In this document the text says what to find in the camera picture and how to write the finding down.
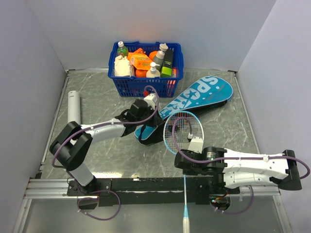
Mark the orange snack box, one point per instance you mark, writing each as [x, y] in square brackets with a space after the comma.
[139, 59]

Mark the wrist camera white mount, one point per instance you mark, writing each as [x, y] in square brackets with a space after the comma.
[196, 144]
[151, 99]

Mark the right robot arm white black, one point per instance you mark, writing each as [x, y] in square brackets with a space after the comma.
[231, 169]

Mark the white cloth pouch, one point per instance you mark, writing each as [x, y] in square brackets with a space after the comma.
[122, 67]

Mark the blue sport racket bag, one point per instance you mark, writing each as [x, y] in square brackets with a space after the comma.
[203, 95]

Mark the white pump lotion bottle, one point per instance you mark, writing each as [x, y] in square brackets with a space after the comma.
[153, 72]

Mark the white shuttlecock tube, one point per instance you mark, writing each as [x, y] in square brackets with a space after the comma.
[74, 111]

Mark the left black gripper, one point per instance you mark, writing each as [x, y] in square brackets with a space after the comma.
[150, 120]

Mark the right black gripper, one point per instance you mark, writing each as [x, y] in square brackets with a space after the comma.
[184, 162]

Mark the orange round fruit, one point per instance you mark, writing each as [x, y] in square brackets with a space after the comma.
[140, 73]

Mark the black green carton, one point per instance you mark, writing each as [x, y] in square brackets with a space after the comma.
[166, 69]

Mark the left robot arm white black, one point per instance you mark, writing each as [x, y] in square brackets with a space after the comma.
[70, 147]

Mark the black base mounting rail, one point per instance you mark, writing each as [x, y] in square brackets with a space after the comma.
[112, 191]

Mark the badminton racket white grip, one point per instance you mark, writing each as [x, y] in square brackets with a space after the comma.
[179, 129]

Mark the green bottle white cap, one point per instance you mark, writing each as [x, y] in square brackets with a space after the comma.
[122, 49]

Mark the blue plastic shopping basket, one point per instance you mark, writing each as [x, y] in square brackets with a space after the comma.
[134, 87]

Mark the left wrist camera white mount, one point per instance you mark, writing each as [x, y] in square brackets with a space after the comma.
[151, 99]

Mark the grey bottle beige cap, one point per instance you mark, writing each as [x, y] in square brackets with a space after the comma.
[159, 57]

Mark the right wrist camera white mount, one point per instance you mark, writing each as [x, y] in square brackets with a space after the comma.
[196, 144]

